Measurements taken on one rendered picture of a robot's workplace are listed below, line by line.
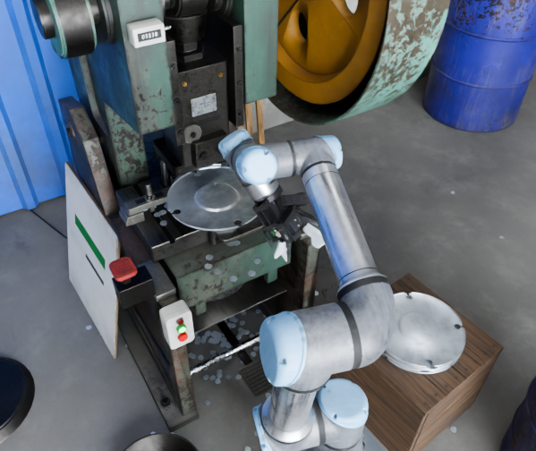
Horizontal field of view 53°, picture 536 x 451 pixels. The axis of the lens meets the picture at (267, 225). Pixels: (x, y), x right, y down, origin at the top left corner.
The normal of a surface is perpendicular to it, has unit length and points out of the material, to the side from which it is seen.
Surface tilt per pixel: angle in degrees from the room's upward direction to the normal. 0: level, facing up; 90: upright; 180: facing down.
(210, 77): 90
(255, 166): 62
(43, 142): 90
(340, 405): 7
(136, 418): 0
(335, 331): 25
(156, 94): 90
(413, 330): 0
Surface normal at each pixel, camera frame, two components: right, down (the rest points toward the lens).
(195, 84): 0.52, 0.58
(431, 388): 0.01, -0.73
